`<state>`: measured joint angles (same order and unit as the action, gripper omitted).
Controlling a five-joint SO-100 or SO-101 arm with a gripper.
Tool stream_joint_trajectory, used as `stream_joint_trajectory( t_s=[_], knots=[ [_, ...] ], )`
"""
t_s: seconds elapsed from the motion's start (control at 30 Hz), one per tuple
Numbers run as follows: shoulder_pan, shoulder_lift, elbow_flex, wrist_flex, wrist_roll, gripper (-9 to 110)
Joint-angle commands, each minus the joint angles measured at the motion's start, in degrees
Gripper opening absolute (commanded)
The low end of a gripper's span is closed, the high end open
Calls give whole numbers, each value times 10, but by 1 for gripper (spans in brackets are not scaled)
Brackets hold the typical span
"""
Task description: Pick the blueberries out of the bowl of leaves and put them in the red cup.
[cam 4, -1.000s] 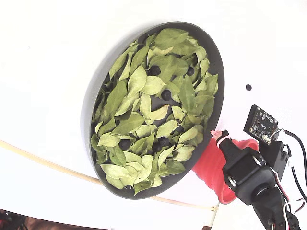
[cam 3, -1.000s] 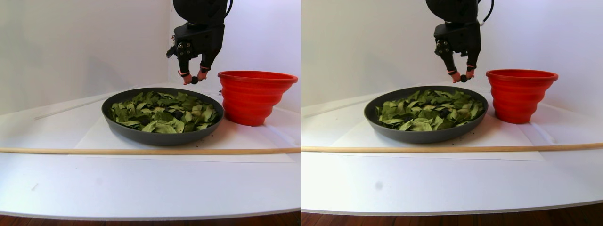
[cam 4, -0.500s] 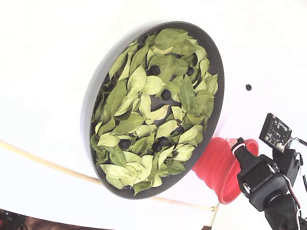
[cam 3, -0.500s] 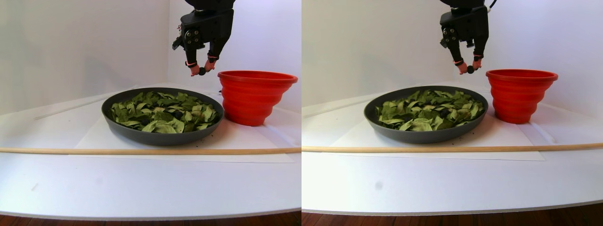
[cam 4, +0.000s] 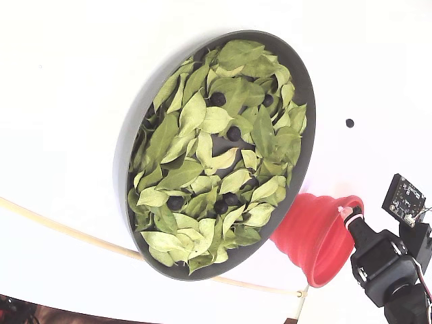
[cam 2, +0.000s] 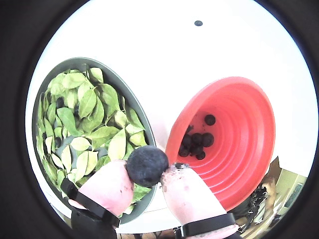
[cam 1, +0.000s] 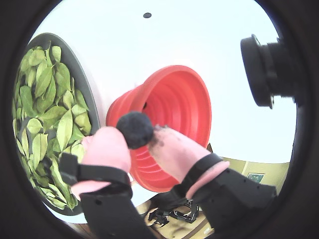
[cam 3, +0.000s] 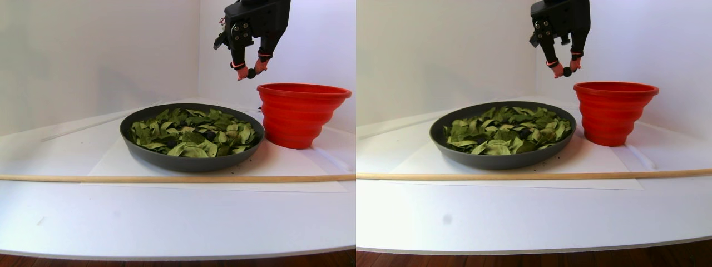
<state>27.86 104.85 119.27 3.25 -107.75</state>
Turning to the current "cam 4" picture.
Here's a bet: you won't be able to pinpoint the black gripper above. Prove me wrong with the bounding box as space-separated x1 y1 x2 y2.
337 204 420 308

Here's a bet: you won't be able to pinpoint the red collapsible cup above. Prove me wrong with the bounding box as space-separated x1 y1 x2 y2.
269 192 365 288

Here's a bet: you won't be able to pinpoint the grey round bowl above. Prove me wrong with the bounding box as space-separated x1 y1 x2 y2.
113 29 317 281

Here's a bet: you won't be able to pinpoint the short beige rod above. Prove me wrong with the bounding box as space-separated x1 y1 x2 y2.
294 285 310 321

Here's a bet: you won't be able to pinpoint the large dark green leaf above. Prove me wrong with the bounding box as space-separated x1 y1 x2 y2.
250 105 276 159

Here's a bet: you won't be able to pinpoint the green leaf pile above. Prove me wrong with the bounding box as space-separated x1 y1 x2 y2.
127 39 308 275

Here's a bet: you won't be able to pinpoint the long beige rod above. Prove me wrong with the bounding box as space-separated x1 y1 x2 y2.
0 196 304 298

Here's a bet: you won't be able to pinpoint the camera circuit board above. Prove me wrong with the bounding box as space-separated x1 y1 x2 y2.
381 173 427 227

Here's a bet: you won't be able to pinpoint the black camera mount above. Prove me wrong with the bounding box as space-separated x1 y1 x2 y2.
399 221 432 269

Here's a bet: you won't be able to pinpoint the thin camera wires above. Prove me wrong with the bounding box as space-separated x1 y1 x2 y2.
414 205 432 222

